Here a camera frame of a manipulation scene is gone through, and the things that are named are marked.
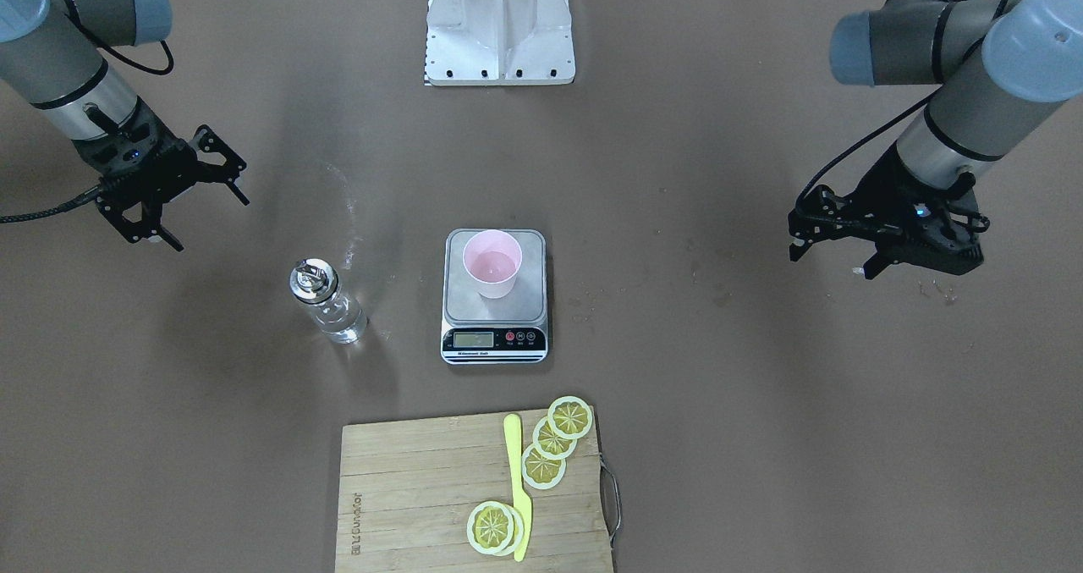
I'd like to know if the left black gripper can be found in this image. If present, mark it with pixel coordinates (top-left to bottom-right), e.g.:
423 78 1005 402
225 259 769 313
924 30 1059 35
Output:
788 147 989 279

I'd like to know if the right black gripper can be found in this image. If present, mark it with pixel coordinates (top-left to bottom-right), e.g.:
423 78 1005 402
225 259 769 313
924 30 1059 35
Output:
71 103 250 253

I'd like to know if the glass sauce bottle metal spout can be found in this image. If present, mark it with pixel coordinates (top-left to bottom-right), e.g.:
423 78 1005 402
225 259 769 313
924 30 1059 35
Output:
288 258 367 344

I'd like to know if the pink plastic cup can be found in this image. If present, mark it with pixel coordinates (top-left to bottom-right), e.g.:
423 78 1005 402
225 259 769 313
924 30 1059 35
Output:
464 229 523 300

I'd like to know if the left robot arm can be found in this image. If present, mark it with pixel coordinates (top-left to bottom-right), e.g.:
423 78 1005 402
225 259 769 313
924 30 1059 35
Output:
788 0 1082 279

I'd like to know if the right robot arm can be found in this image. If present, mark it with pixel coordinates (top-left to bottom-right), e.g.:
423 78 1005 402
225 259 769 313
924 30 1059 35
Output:
1 0 249 251

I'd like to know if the digital kitchen scale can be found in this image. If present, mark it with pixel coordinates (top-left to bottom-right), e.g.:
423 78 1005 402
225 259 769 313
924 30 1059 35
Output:
440 229 550 365

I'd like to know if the lemon slice middle of row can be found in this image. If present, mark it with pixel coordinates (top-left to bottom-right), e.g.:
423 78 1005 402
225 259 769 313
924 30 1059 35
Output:
531 417 579 460

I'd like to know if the wooden cutting board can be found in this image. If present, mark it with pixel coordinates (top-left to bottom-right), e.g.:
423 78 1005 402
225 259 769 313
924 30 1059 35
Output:
335 412 619 572

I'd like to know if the yellow plastic knife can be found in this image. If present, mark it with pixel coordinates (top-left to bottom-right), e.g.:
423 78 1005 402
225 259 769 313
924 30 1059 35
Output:
503 412 533 562

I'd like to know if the lemon slice near board end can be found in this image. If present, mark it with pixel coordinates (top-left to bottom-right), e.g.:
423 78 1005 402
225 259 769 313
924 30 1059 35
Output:
465 500 512 556

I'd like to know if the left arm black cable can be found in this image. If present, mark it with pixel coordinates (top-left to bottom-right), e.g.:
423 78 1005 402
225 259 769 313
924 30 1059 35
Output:
795 0 1020 210

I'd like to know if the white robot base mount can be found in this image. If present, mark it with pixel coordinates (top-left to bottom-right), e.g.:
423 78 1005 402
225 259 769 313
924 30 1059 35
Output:
423 0 576 86

